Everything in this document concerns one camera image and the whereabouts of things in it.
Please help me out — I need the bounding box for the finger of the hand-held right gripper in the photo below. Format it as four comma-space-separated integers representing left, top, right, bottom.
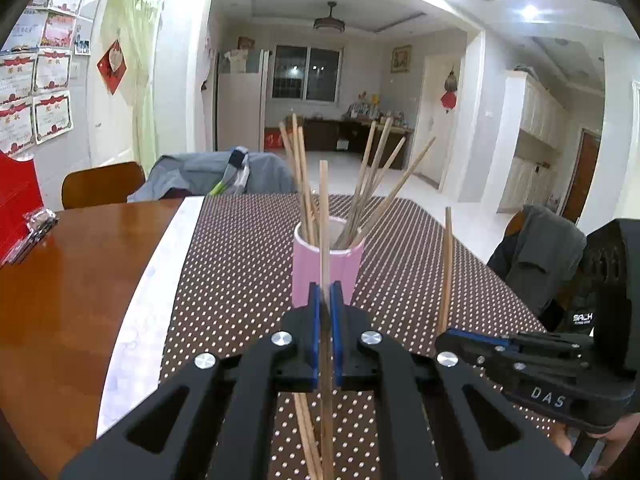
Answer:
434, 336, 632, 432
446, 328, 595, 357

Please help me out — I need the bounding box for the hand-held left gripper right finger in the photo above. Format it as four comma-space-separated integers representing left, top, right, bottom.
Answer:
330, 280, 586, 480

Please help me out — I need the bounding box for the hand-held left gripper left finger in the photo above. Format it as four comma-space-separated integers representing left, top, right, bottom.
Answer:
59, 281, 321, 480

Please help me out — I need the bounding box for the pink cup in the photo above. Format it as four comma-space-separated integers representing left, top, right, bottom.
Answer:
292, 215, 366, 309

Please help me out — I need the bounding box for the light wooden chopstick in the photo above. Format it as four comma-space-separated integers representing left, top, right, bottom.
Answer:
318, 160, 335, 480
299, 392, 327, 480
436, 206, 454, 337
292, 392, 318, 480

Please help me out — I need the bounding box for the bundle of chopsticks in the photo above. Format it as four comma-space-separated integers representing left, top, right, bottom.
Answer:
278, 113, 437, 251

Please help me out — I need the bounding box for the person's right hand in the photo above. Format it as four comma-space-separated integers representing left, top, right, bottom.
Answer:
550, 402, 640, 480

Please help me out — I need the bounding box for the dark grey jacket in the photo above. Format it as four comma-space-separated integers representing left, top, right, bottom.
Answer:
487, 205, 589, 319

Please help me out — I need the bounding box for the brown dotted table mat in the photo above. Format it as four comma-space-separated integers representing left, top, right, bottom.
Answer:
157, 192, 566, 480

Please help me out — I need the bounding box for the brown wooden chair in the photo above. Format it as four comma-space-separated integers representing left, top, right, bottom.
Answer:
504, 209, 527, 238
61, 161, 147, 210

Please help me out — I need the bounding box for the brown wooden door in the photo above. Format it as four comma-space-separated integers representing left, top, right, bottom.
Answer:
562, 129, 601, 223

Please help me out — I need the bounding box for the tall white cabinet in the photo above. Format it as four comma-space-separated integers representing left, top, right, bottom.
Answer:
497, 70, 568, 213

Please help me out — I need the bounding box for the white table cloth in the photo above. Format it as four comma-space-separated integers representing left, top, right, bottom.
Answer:
95, 196, 206, 437

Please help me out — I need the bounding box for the dark wooden sideboard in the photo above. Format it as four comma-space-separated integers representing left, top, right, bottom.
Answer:
300, 117, 416, 154

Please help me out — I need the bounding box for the white door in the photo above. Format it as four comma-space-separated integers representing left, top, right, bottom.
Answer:
417, 55, 463, 191

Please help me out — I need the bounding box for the clutter of small goods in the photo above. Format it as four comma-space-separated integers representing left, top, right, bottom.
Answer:
345, 91, 408, 131

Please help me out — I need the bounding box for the white refrigerator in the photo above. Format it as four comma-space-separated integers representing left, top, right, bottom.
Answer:
215, 49, 273, 152

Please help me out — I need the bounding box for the red hanging door ornament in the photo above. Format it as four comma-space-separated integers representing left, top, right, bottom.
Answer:
440, 67, 460, 111

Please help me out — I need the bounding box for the dark window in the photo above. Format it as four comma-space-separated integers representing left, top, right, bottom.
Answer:
272, 45, 346, 103

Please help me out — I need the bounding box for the clear plastic packet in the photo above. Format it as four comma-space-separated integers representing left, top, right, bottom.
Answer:
10, 208, 60, 265

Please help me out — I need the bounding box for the ceiling fan lamp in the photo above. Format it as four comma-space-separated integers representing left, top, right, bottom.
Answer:
313, 2, 346, 32

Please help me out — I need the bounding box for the light green curtain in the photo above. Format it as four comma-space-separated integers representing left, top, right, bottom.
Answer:
100, 0, 166, 173

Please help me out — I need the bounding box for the red box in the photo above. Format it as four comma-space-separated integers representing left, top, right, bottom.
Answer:
0, 152, 45, 266

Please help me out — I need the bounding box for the framed wall picture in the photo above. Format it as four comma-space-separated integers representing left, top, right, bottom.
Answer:
391, 45, 413, 74

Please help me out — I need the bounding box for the red diamond wall decoration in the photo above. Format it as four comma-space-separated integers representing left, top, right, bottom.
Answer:
96, 40, 126, 95

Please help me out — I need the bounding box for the wall of red-trimmed certificates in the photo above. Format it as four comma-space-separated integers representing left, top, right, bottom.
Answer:
0, 0, 101, 157

